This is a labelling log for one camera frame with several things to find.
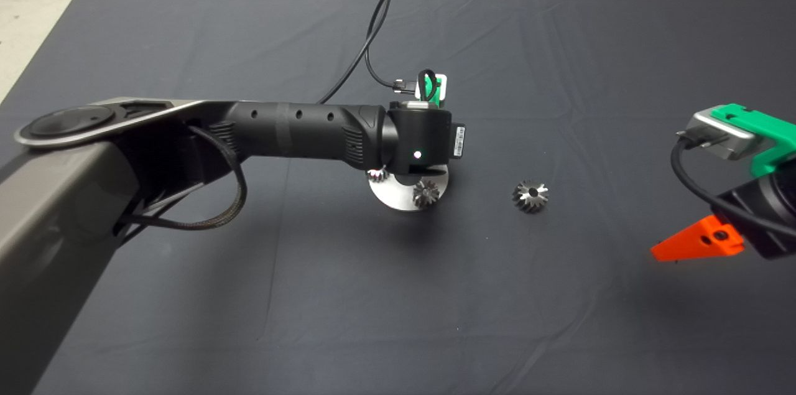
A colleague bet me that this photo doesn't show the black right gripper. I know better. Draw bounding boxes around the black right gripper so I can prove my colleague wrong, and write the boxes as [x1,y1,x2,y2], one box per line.
[650,168,796,263]

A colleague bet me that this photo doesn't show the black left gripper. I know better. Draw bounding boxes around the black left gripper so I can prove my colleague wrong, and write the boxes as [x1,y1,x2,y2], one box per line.
[450,122,467,161]

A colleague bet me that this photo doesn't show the large steel bevel gear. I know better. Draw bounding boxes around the large steel bevel gear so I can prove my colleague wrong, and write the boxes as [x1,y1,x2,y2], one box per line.
[512,180,550,215]

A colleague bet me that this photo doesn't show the round metal plate with hole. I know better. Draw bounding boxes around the round metal plate with hole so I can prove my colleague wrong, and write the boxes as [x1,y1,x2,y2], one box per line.
[369,168,450,212]

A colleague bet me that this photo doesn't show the dark grey table cloth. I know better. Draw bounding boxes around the dark grey table cloth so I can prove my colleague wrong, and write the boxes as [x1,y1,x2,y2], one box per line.
[0,0,796,395]

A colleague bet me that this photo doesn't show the green left camera mount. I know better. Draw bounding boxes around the green left camera mount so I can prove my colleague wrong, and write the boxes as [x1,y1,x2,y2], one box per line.
[418,73,445,104]

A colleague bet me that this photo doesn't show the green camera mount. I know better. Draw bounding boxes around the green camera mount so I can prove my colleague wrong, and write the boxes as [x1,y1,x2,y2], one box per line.
[712,103,796,177]
[418,73,445,104]

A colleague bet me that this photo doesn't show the black right camera cable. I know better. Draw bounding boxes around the black right camera cable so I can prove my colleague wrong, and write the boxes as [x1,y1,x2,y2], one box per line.
[670,139,796,239]

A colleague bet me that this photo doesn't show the black camera cable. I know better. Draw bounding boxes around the black camera cable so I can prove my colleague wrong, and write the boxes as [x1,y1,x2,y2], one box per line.
[670,139,796,239]
[317,0,437,104]

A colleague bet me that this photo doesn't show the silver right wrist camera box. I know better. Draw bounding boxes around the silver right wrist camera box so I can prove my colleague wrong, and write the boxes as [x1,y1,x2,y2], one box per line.
[677,110,763,162]

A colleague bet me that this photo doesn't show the green right camera mount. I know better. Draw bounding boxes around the green right camera mount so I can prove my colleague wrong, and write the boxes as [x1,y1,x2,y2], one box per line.
[712,103,796,177]

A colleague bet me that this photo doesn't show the black left camera cable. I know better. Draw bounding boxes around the black left camera cable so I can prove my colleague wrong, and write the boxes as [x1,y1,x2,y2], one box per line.
[317,0,437,104]

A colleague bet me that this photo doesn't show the braided left arm cable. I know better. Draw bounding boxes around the braided left arm cable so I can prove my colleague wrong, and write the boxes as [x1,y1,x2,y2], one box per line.
[118,126,248,231]

